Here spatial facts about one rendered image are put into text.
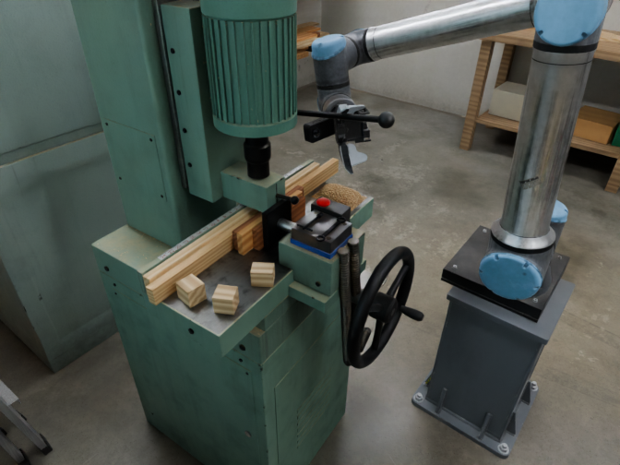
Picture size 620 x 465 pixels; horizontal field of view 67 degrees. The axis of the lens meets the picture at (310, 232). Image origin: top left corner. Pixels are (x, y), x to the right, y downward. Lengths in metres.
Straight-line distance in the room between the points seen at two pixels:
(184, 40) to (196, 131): 0.19
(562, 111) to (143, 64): 0.85
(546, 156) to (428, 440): 1.11
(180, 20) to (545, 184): 0.84
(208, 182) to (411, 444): 1.18
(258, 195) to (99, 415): 1.20
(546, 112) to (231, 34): 0.65
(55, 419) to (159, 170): 1.18
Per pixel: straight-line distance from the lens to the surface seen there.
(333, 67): 1.29
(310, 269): 0.98
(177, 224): 1.21
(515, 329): 1.52
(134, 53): 1.07
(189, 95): 1.04
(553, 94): 1.10
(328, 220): 0.99
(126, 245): 1.33
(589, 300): 2.64
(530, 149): 1.14
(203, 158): 1.08
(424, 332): 2.18
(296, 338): 1.17
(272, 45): 0.91
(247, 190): 1.08
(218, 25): 0.91
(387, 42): 1.35
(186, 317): 0.94
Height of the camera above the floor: 1.55
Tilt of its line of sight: 35 degrees down
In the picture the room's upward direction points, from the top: 1 degrees clockwise
